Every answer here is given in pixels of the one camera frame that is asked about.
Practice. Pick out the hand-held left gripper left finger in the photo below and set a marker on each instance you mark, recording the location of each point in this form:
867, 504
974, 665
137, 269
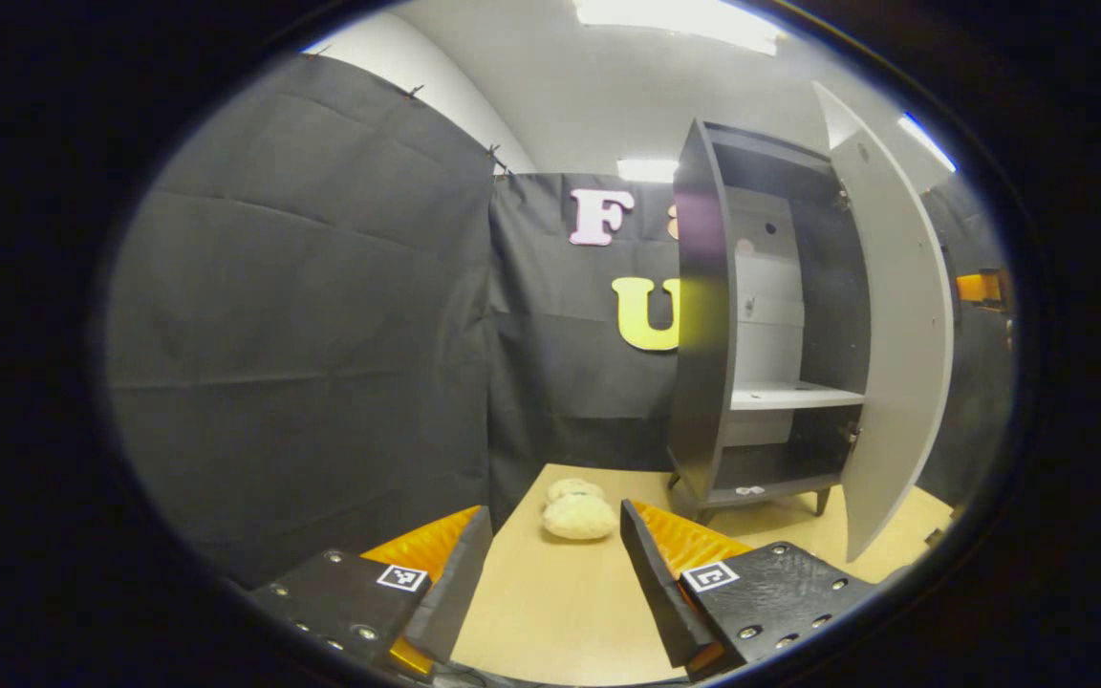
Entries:
460, 583

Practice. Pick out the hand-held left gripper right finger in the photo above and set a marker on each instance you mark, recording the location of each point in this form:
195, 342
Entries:
656, 592

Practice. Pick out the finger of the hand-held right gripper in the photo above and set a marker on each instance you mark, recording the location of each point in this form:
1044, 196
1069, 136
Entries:
976, 287

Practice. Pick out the white cabinet door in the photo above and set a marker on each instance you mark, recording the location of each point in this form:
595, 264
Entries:
904, 363

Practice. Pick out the metal door hinge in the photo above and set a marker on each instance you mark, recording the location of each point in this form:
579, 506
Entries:
849, 432
840, 199

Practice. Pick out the white cabinet shelf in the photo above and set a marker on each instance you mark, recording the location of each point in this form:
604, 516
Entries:
789, 394

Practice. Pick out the dark grey cabinet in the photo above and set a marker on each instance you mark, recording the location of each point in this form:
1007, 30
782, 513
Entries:
703, 382

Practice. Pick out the cream plush toy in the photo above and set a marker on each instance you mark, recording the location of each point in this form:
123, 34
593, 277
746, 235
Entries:
577, 516

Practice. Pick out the ceiling light panel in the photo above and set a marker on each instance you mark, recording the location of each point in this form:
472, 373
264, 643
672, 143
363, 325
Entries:
648, 170
928, 143

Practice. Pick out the black backdrop cloth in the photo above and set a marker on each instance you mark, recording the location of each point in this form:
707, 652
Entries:
302, 334

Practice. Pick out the large twin ceiling light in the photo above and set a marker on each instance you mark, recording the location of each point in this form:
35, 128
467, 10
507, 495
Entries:
684, 19

